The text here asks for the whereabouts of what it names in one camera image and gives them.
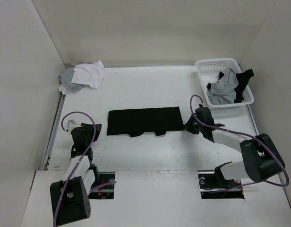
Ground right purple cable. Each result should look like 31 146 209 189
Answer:
189 95 290 190

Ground grey tank top in basket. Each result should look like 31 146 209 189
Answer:
206 68 239 105

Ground black tank top over rim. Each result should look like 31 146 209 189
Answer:
218 69 254 104

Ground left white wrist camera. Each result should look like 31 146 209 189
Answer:
66 119 78 134

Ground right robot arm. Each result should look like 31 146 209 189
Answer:
185 105 290 187

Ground right metal table rail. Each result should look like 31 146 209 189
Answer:
246 105 259 135

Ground white plastic laundry basket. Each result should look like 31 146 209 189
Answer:
195 58 254 109

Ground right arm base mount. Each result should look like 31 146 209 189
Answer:
198 162 244 199

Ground left metal table rail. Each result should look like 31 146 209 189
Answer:
40 93 66 170

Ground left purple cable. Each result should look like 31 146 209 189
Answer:
52 111 117 227

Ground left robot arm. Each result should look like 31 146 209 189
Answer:
50 120 102 227

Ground folded white tank top underneath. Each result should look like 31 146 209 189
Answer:
59 84 68 95

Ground purple cable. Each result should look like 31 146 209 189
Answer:
52 111 117 227
189 95 290 190

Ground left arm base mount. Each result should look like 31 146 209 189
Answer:
89 172 115 200

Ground black tank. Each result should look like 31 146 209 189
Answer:
218 69 254 104
107 107 184 137

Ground folded grey tank top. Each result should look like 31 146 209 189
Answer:
59 67 85 93

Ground metal table rail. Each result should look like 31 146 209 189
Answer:
246 105 259 135
40 93 66 170

